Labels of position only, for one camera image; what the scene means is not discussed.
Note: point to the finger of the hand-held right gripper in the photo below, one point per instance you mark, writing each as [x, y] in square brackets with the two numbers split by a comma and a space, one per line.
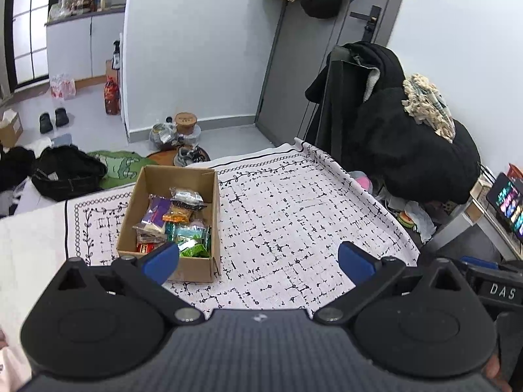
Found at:
[478, 262]
[474, 274]

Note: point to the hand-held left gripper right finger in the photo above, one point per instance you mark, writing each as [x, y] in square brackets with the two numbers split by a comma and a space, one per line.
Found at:
[355, 263]

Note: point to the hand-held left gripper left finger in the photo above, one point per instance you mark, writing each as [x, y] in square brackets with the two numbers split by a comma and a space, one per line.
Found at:
[161, 262]

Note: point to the red snack bar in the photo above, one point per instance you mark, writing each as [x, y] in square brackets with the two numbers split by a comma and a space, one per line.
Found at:
[145, 248]

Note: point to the light green snack packet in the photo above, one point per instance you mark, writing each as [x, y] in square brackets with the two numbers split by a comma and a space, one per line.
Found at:
[192, 249]

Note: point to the orange cracker packet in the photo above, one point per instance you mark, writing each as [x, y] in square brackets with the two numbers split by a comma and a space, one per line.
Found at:
[177, 215]

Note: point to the purple snack packet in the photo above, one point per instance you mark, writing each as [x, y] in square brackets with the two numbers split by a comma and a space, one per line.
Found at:
[158, 208]

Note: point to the clear white cake packet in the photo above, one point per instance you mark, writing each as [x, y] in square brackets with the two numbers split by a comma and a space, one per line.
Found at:
[186, 198]

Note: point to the person's right hand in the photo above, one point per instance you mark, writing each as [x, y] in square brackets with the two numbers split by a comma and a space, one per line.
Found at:
[493, 369]

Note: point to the grey metal rack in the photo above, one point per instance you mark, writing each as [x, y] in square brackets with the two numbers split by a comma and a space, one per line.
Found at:
[449, 228]

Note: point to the black tablet screen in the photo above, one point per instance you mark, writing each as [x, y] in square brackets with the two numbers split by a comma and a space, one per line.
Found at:
[506, 206]

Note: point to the colourful plastic bag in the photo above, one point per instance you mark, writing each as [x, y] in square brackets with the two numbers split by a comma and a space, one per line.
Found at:
[412, 218]

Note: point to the pink plush toy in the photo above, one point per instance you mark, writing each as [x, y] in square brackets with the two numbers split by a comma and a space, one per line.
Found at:
[363, 180]

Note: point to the white black patterned blanket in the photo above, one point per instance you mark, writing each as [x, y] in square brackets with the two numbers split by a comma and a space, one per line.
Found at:
[265, 232]

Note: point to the green rug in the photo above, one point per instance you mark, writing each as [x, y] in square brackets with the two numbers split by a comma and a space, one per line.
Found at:
[118, 167]

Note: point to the grey sneakers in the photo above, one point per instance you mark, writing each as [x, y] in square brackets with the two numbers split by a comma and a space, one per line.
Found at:
[188, 157]

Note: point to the black fleece coat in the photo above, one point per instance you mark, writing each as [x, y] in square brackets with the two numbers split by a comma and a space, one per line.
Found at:
[416, 159]

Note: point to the clear plastic trash bag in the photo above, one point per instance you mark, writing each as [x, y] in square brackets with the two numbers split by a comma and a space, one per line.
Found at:
[161, 134]

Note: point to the white bed sheet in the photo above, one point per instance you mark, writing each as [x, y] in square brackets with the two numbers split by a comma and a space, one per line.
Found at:
[32, 245]

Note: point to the black bag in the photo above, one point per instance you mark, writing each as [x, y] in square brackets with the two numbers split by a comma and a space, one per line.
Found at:
[65, 171]

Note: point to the brown paper tub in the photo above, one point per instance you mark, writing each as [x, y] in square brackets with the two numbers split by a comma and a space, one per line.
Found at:
[186, 122]

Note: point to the beige knit scarf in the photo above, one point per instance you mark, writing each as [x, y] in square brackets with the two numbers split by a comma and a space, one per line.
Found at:
[429, 106]

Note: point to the red drink bottle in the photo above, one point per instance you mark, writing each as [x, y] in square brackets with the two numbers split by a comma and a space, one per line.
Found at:
[111, 96]

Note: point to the black clothes pile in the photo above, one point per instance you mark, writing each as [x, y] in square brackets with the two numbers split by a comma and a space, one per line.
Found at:
[14, 167]

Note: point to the black chair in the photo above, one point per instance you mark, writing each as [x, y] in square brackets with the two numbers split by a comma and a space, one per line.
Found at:
[333, 90]

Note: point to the black slipper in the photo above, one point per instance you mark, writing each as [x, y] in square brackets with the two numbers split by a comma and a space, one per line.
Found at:
[61, 117]
[45, 123]

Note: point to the white garment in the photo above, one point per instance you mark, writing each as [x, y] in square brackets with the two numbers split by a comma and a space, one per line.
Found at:
[12, 367]

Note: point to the pack of pink bottles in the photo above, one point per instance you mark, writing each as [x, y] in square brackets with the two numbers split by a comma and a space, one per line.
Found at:
[62, 86]

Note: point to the small cardboard box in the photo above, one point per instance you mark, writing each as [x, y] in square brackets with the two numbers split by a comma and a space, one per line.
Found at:
[10, 128]

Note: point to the grey door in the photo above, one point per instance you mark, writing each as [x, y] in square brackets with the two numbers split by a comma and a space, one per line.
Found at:
[294, 69]

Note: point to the black spray bottle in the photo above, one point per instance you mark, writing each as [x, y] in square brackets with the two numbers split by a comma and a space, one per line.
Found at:
[116, 55]

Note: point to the white cabinet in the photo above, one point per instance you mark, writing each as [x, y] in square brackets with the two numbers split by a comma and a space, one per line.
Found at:
[73, 49]

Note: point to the black framed glass door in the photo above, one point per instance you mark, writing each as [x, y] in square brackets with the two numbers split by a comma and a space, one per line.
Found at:
[28, 28]

